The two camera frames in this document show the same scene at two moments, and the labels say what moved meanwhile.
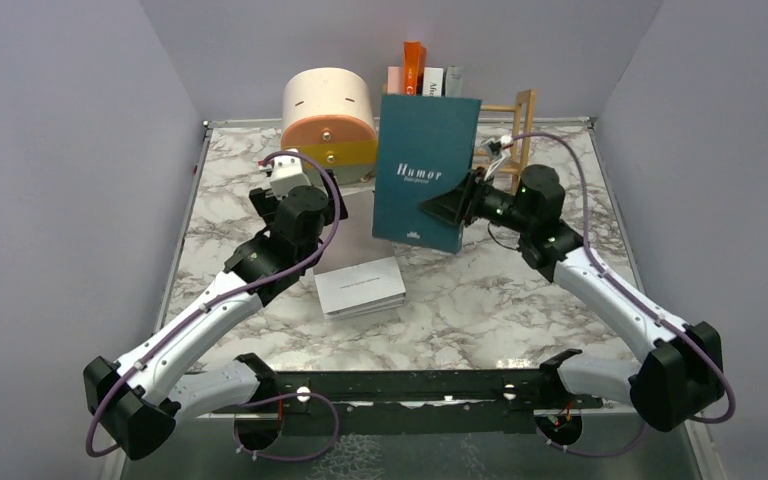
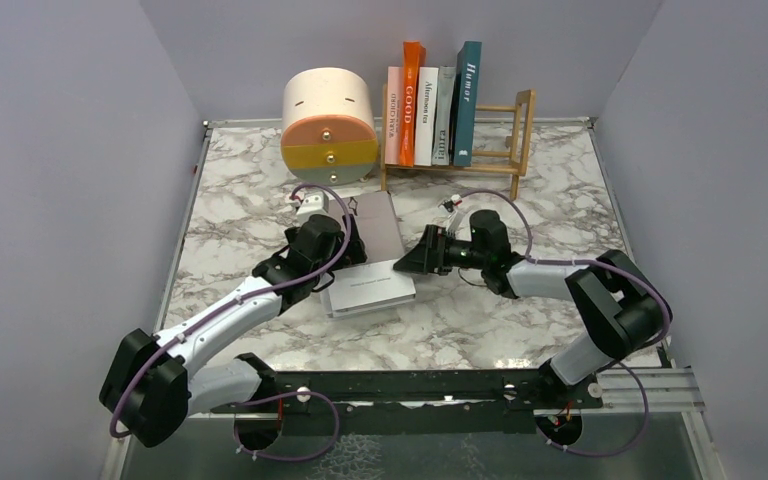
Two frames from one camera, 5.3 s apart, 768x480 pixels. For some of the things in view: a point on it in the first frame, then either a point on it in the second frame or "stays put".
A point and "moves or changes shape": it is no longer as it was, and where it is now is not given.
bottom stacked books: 344,303 stays put
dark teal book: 423,144 → 465,83
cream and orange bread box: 328,113 stays put
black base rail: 390,402 stays put
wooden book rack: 522,132 stays put
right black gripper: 461,203 → 429,254
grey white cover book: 360,285 moves or changes shape
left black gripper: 267,202 → 354,249
